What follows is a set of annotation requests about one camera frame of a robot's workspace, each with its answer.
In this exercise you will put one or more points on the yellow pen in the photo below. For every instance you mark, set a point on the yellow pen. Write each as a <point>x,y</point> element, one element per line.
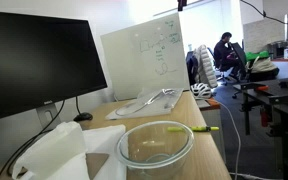
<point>200,128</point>

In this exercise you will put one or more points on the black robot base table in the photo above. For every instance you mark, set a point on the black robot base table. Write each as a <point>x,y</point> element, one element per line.
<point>284,100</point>

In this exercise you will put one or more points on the clear glass bowl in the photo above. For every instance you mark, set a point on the clear glass bowl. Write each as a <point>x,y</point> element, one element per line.
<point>134,160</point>

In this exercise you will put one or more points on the clear plastic bag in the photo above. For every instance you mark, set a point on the clear plastic bag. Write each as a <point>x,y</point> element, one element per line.
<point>157,105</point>

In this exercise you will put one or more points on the white whiteboard with drawings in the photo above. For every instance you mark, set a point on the white whiteboard with drawings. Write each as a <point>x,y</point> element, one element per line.
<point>134,70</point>

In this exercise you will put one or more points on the dark jacket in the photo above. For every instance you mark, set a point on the dark jacket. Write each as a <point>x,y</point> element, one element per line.
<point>192,66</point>

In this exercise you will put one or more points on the white bicycle helmet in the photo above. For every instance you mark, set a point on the white bicycle helmet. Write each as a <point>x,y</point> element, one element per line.
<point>200,90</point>

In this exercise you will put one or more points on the white puffy jacket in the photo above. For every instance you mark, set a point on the white puffy jacket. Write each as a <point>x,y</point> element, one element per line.
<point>205,66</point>

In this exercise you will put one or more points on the black computer mouse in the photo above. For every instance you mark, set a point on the black computer mouse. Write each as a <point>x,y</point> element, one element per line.
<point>83,117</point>

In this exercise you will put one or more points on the orange topped cabinet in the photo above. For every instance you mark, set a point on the orange topped cabinet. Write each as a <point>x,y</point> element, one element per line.
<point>212,104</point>

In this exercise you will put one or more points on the black office chair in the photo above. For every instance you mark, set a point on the black office chair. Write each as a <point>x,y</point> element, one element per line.
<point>224,68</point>

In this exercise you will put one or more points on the seated person in dark clothes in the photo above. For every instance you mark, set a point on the seated person in dark clothes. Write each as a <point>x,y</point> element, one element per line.
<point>222,50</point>

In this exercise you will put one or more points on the silver monitor stand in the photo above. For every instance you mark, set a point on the silver monitor stand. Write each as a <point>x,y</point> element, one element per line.
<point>47,115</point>

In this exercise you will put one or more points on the black computer monitor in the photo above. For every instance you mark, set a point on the black computer monitor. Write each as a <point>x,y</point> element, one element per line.
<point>34,63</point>

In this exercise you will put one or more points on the green bag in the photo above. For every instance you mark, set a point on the green bag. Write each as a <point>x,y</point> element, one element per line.
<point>257,55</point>

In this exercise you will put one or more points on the beige bag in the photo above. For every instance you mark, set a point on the beige bag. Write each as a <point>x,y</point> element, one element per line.
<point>264,65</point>

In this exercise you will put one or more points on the white cup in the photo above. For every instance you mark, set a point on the white cup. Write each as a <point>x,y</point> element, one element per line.
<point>287,53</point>

